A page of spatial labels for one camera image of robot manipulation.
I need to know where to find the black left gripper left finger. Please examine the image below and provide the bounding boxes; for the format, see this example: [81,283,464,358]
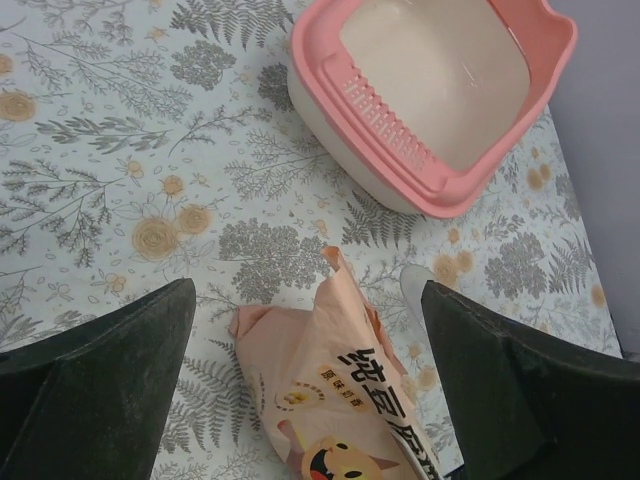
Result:
[1,278,196,479]

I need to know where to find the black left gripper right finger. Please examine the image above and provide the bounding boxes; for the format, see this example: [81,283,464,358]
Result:
[421,281,639,479]

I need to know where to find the clear plastic litter scoop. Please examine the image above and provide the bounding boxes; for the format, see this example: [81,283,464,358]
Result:
[399,264,435,354]

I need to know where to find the peach cat litter bag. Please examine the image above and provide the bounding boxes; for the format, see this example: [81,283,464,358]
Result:
[229,247,441,479]

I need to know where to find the pink cat litter box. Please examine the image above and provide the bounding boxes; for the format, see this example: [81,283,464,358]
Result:
[288,0,577,219]

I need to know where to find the floral patterned table mat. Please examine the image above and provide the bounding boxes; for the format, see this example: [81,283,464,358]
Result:
[1,1,620,479]

